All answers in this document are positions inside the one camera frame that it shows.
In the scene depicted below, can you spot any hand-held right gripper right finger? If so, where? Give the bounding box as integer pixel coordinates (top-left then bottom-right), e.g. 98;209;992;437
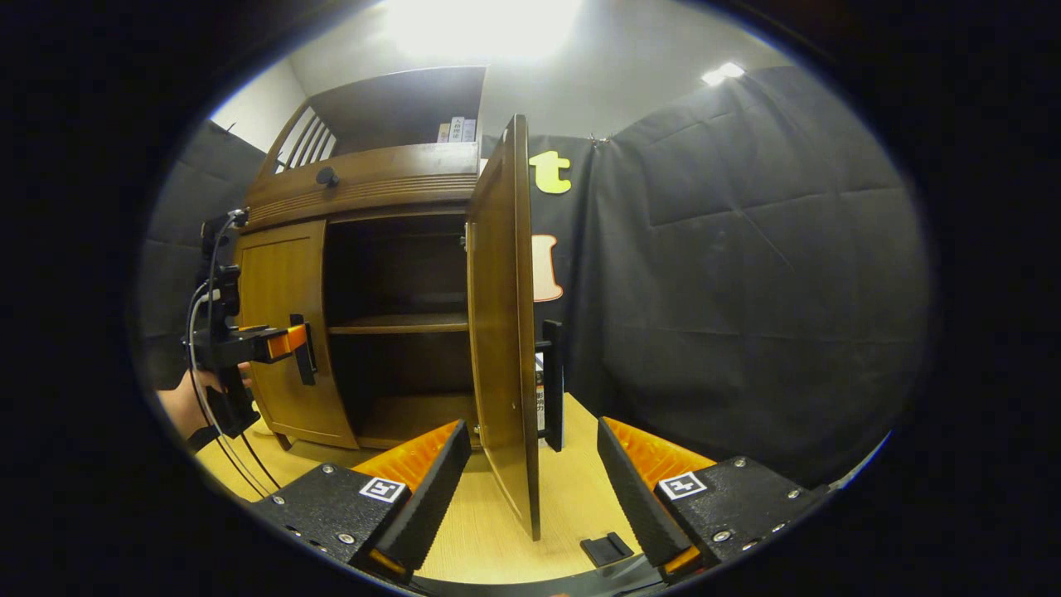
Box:
597;416;830;581

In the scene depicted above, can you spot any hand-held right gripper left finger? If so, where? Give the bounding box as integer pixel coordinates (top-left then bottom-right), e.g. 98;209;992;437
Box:
249;419;473;584

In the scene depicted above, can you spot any wooden cabinet door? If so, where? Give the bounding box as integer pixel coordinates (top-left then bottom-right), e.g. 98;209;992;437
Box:
235;220;359;450
464;114;567;541

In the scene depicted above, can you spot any wooden double-door shoe cabinet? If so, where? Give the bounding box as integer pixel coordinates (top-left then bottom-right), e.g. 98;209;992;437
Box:
235;66;490;453

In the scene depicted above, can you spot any small black plastic block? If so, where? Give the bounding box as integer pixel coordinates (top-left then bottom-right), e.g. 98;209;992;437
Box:
580;531;635;569

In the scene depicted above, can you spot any wooden inner shelf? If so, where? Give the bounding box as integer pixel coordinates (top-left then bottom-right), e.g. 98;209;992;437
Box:
327;313;471;336

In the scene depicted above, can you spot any wooden drawer with black knob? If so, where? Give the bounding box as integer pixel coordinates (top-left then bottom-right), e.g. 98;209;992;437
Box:
245;143;482;231

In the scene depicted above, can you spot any black backdrop cloth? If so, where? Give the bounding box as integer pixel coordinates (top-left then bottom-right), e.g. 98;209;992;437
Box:
139;66;933;490

